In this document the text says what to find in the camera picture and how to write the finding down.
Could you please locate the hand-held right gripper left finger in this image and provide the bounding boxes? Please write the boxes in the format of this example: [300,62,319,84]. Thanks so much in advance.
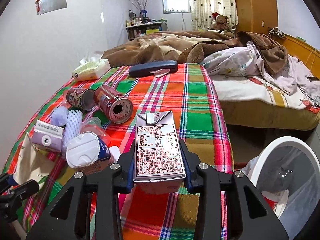
[26,151,137,240]

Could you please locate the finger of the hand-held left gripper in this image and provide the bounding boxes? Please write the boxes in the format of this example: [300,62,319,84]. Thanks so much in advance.
[0,172,17,193]
[0,180,40,207]

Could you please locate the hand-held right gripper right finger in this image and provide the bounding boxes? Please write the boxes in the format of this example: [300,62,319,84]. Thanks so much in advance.
[179,140,289,240]

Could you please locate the silver drink carton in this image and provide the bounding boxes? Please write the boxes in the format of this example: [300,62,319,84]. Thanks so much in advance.
[133,110,187,195]

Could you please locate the pink clear plastic cup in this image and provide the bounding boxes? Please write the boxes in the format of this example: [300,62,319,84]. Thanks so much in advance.
[95,127,112,145]

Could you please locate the white lidded drink cup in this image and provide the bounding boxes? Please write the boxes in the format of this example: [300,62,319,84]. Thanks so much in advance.
[66,132,112,175]

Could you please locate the purple drink carton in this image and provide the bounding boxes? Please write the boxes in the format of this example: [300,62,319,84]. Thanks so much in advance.
[31,119,64,153]

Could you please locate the red drink can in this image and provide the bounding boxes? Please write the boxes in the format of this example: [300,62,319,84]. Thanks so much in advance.
[66,87,97,111]
[93,85,133,124]

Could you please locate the white foam fruit net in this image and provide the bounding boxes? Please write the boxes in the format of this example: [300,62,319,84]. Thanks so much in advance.
[64,109,83,153]

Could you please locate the lavender foam fruit net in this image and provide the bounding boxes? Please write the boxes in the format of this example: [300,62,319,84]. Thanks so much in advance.
[51,106,68,126]

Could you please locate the white trash bin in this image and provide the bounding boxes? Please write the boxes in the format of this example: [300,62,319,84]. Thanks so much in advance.
[241,136,320,233]

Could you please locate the beige printed bag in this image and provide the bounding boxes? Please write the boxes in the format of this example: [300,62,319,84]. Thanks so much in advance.
[10,132,54,188]

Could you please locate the plaid cloth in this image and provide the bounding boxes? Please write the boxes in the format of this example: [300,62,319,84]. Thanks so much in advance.
[0,64,234,240]

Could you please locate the bed with floral sheet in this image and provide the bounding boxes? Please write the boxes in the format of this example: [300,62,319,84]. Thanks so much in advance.
[210,72,320,130]

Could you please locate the pink paper scrap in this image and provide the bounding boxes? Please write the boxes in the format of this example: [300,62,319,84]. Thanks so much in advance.
[150,68,170,77]

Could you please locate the dark blue glasses case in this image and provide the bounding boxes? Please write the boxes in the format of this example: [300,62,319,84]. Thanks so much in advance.
[128,60,178,78]

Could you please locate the white plastic bin liner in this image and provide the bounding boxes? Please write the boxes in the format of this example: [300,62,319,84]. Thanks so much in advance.
[241,146,318,220]

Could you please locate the yellow tissue pack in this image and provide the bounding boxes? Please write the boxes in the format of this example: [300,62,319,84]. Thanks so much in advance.
[72,58,111,82]

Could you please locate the brown blanket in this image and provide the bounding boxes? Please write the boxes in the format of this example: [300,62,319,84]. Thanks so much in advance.
[102,31,288,75]

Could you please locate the pale floral duvet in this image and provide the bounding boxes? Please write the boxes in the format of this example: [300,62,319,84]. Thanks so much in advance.
[201,41,320,108]

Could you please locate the cluttered shelf unit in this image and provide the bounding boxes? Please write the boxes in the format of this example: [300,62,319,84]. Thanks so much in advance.
[125,21,168,40]

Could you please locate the brown teddy bear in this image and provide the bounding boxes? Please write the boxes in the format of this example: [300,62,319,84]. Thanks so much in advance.
[211,12,234,37]

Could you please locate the row of bottles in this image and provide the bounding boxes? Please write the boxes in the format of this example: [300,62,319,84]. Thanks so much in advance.
[126,9,153,28]

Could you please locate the power strip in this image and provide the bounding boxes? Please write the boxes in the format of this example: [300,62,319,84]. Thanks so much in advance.
[268,27,287,38]

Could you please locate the wooden headboard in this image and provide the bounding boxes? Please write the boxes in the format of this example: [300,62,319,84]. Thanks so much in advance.
[269,34,320,80]

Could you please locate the dried branches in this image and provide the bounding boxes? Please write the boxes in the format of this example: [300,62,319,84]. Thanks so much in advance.
[126,0,150,18]

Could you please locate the small window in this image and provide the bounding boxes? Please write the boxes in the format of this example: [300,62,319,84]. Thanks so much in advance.
[161,0,192,14]

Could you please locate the patterned curtain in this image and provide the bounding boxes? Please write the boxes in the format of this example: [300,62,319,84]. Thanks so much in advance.
[189,0,238,30]

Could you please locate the wooden wardrobe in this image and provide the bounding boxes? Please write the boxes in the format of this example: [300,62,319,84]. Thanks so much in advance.
[232,0,278,33]

